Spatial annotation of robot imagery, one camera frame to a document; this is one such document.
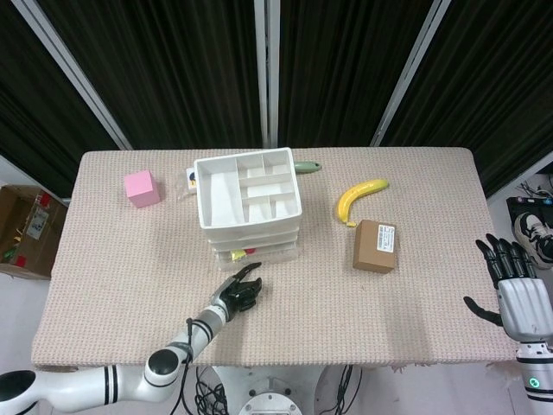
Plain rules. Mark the black curtain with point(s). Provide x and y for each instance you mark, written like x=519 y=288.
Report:
x=173 y=65

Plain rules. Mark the pink cube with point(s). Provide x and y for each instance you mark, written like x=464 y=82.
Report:
x=140 y=190

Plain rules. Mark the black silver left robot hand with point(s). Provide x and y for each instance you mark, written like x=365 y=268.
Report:
x=235 y=294

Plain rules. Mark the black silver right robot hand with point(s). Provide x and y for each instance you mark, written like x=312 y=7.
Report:
x=525 y=307

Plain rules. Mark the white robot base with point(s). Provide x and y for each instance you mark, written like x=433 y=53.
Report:
x=268 y=393

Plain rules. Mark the yellow banana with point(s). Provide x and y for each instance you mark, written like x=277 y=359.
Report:
x=345 y=203

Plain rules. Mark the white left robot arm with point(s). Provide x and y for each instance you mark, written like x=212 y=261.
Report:
x=129 y=376

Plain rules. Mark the grey metal post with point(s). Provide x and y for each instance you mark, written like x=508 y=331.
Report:
x=410 y=69
x=267 y=65
x=78 y=78

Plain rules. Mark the red block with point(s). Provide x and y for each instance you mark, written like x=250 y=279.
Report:
x=249 y=250

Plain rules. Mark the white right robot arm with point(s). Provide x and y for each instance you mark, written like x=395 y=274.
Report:
x=538 y=380

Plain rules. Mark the brown cardboard box with label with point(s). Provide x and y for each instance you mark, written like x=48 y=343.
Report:
x=369 y=250

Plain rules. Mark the clear plastic bag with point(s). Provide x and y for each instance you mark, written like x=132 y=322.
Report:
x=186 y=192

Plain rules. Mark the beige woven tablecloth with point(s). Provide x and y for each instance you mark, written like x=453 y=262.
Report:
x=302 y=311

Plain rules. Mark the yellow-green object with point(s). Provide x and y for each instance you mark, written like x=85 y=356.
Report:
x=237 y=256

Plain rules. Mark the open cardboard box on floor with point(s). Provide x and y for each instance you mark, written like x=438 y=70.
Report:
x=30 y=233

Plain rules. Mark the black and white sneaker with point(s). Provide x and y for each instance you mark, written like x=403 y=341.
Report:
x=531 y=233

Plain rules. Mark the white divided plastic tray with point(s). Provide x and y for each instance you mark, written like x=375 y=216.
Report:
x=220 y=194

